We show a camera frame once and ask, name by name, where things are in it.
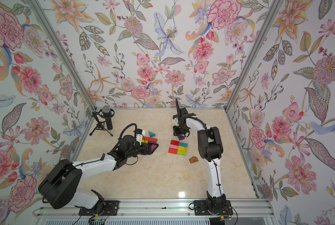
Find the brown small block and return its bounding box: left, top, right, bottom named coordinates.
left=189, top=156, right=199, bottom=164

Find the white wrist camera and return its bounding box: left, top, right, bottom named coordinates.
left=136, top=128, right=146, bottom=145
left=173, top=114, right=178, bottom=123

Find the pink rectangular block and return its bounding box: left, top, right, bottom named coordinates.
left=169, top=144, right=179, bottom=150

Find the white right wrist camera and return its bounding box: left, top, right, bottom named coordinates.
left=173, top=114, right=178, bottom=123

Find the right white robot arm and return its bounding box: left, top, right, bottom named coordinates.
left=173, top=106, right=228, bottom=214

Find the teal small block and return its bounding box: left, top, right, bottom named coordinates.
left=179, top=142, right=188, bottom=148

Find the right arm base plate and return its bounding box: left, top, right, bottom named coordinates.
left=193, top=200, right=234, bottom=216

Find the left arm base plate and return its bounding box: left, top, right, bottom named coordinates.
left=78, top=200, right=120, bottom=217

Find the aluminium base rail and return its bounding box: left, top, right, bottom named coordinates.
left=33, top=199, right=277, bottom=225

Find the red rectangular block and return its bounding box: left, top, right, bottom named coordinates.
left=168, top=148, right=178, bottom=154
left=170, top=140, right=180, bottom=146
left=143, top=137, right=158, bottom=143

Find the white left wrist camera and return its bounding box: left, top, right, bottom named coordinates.
left=136, top=128, right=146, bottom=145

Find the green rectangular block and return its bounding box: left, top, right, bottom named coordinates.
left=177, top=150, right=187, bottom=156

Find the teal triangle block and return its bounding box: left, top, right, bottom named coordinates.
left=149, top=131, right=156, bottom=137

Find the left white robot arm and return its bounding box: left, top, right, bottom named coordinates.
left=38, top=135, right=159, bottom=214

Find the black tripod mic stand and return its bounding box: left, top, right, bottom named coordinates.
left=89, top=109, right=114, bottom=137

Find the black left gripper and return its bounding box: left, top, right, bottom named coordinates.
left=125, top=141, right=159, bottom=158

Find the black rhinestone microphone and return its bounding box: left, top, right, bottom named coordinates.
left=101, top=105, right=115, bottom=130

